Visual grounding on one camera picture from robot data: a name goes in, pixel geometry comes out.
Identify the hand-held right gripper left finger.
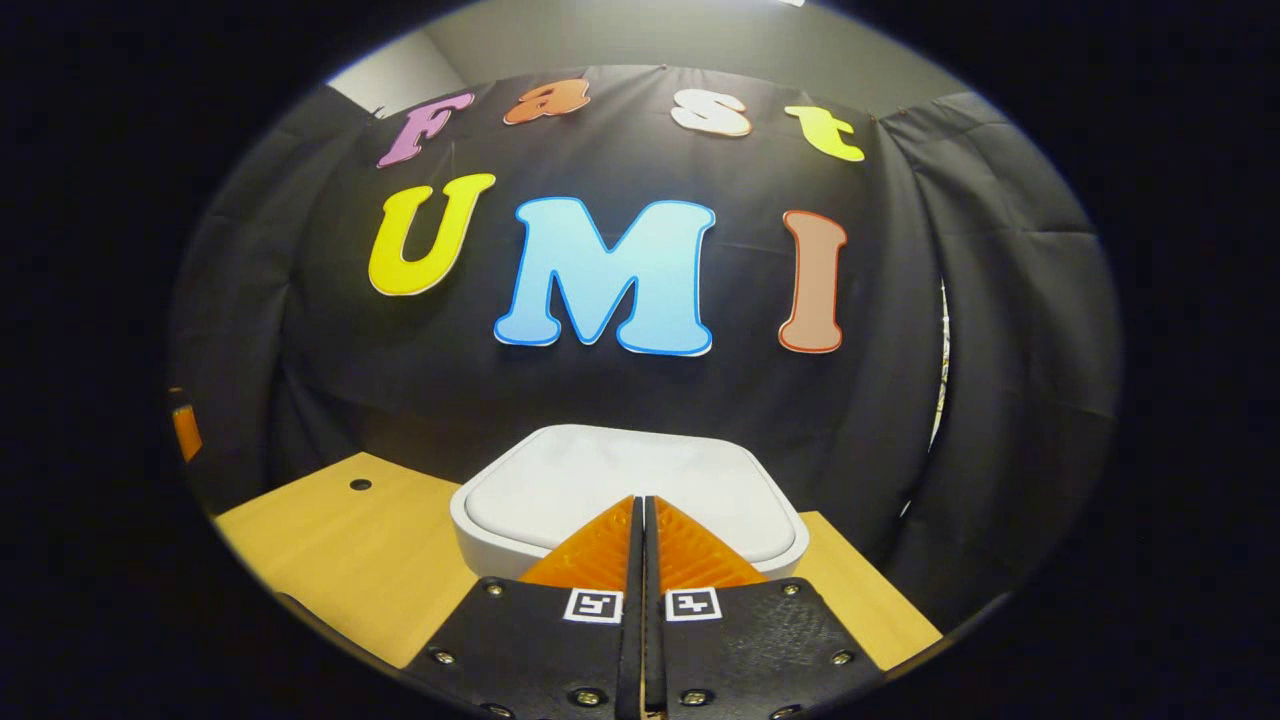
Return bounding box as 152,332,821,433
400,495,644,720

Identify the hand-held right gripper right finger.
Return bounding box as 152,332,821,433
643,495,886,720

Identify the white desktop garbage bin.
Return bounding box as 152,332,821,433
449,423,811,581

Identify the black backdrop cloth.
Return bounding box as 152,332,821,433
165,65,1121,631

